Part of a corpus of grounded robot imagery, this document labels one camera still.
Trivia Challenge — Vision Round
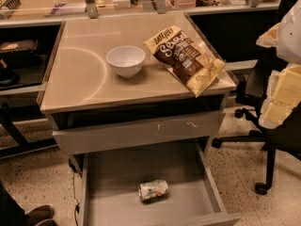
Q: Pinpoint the open grey middle drawer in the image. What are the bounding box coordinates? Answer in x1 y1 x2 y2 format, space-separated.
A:
79 141 240 226

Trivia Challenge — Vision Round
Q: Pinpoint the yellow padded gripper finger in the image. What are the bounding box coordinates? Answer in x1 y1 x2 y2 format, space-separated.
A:
256 24 280 48
259 63 301 129

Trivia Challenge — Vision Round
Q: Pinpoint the long background desk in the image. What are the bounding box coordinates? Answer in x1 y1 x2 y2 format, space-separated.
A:
0 0 280 27

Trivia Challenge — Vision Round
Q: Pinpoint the grey drawer cabinet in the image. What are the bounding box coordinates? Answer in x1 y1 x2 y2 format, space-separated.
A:
40 13 236 172

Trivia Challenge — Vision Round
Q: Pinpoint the black cable on floor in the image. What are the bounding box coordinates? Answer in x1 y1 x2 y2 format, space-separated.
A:
71 172 81 226

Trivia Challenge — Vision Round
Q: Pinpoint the white ceramic bowl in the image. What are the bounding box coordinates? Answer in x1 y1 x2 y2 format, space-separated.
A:
106 45 146 78

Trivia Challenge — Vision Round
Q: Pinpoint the green 7up soda can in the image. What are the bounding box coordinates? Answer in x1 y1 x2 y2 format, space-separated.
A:
138 180 168 202

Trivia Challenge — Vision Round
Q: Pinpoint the black coiled spring item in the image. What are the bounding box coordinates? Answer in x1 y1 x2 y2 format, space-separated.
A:
0 0 21 20

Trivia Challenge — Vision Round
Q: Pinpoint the brown shoe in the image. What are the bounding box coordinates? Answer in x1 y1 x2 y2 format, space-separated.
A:
25 205 57 226

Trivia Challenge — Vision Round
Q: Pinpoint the black office chair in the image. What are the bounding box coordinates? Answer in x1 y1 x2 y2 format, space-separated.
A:
212 0 301 196

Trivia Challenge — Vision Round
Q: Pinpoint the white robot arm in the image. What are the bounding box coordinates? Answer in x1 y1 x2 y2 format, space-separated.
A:
257 6 301 129

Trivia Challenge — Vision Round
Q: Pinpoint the brown yellow chip bag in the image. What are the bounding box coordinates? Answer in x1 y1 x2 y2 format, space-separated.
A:
144 25 225 97

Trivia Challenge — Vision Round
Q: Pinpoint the closed grey top drawer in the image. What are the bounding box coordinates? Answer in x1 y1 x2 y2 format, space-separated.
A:
53 110 224 155

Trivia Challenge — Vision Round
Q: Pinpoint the purple white paper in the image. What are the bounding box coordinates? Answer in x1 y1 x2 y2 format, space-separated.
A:
50 3 87 16

